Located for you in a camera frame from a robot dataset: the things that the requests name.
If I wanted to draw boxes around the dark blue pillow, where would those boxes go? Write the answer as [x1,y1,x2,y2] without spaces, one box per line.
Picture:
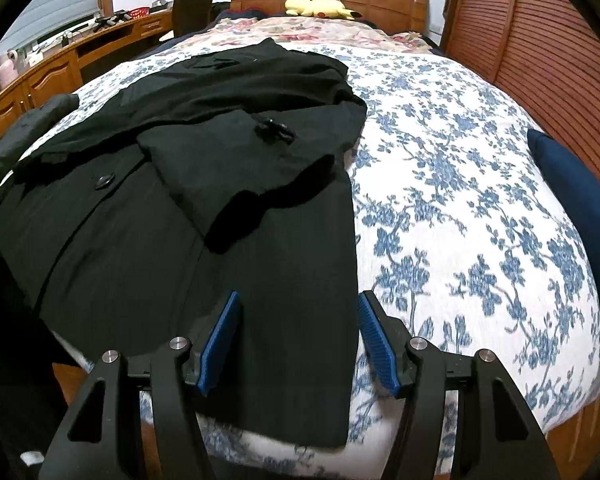
[527,129,600,303]

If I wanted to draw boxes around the dark brown desk chair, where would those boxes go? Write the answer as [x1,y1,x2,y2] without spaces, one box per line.
[171,0,213,38]

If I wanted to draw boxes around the yellow Pikachu plush toy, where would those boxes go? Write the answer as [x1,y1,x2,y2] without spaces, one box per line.
[285,0,362,20]

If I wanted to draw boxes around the pink floral beige quilt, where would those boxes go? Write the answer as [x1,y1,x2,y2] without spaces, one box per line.
[175,16,431,54]

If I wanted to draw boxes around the black double-breasted coat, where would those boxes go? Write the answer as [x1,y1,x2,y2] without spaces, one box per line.
[0,40,366,448]

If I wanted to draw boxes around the blue floral white bedsheet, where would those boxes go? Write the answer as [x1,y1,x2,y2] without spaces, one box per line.
[9,41,600,478]

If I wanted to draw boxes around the pink bottle on desk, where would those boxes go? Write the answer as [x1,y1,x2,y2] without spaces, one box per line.
[0,50,19,90]

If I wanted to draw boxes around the red basket on desk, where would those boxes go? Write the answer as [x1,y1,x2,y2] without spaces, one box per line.
[128,6,150,18]

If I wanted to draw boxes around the brown louvered wardrobe doors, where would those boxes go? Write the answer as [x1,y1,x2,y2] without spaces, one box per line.
[441,0,600,179]

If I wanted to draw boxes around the grey window roller blind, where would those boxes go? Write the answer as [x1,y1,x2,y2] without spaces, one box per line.
[0,0,99,56]

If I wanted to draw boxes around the long wooden desk cabinet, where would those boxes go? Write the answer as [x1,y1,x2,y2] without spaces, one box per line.
[0,10,172,137]

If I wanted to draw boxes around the dark grey folded garment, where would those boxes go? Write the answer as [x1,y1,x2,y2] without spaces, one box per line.
[0,93,80,183]

